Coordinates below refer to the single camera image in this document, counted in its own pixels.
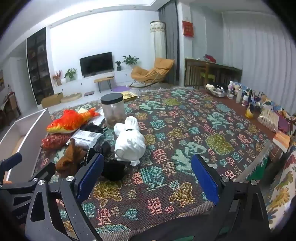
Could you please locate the clear jar black lid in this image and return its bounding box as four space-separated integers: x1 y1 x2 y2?
100 93 125 129

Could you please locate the clear long plastic packet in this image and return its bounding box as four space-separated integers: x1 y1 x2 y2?
89 115 105 127

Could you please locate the beige biscuit packet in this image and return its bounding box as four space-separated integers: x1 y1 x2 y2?
257 108 279 132

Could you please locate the bushy potted plant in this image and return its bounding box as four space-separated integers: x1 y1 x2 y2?
64 68 77 81

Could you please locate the orange fish plush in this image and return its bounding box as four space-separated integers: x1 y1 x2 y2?
46 107 101 134

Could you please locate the brown knitted cloth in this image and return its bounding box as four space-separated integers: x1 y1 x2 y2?
55 139 87 173

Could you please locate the flat television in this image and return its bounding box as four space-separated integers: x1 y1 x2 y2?
80 52 114 77

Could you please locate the grey snack packet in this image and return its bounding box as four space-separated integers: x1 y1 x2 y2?
70 129 104 149

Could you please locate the broad-leaf potted plant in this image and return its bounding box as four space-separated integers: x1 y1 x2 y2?
122 55 140 69

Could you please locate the white low television cabinet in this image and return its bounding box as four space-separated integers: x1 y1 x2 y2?
54 69 133 97

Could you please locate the grey curtain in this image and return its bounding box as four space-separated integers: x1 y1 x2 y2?
158 0 185 87

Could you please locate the orange rocking chair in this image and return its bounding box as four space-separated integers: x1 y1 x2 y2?
129 57 175 88

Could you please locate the orange book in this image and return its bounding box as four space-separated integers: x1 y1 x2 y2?
272 132 291 153

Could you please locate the row of cosmetic bottles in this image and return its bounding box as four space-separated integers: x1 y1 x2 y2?
227 81 269 119

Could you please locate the patterned woven blanket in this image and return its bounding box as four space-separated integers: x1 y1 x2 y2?
35 88 274 234

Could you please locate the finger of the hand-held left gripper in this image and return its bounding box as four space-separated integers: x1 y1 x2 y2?
0 152 23 184
29 162 56 183

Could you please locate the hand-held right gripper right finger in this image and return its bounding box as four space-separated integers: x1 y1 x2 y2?
191 154 271 241

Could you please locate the black chain bag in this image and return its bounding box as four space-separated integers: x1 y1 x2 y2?
87 141 116 163

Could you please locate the dark wooden table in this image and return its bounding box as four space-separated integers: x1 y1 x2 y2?
184 58 243 90

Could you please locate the red patterned cloth pouch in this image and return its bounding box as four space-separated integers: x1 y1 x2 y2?
42 133 72 151

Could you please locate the white standing air conditioner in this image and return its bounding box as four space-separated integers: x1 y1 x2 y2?
150 20 167 59

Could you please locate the beige floor cushion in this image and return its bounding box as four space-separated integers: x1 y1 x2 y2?
60 92 83 103

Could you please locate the wooden chair green seat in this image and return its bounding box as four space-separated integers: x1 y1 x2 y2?
199 62 216 88

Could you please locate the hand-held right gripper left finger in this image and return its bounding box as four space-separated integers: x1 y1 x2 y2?
25 153 105 241

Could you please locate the wooden dining chair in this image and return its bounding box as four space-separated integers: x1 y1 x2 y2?
0 90 22 130

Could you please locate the yellow book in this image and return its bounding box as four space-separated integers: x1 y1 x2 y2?
120 91 139 101

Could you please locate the dark display cabinet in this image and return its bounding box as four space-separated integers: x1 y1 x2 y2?
26 26 55 105

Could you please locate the brown cardboard box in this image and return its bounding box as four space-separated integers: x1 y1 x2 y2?
41 92 64 108

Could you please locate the red paper decoration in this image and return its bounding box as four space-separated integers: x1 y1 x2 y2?
182 20 194 37

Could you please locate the metal bowl of small items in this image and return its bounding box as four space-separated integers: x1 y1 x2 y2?
205 83 228 98

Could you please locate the white sheer curtain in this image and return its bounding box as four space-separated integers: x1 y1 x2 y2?
221 11 296 114

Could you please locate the small wooden coffee table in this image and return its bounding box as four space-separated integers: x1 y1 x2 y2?
94 76 115 93

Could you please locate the dried flower bouquet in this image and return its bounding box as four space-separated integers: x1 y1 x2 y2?
52 70 63 87

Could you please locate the white cardboard box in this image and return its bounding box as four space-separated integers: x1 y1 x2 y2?
0 108 53 183

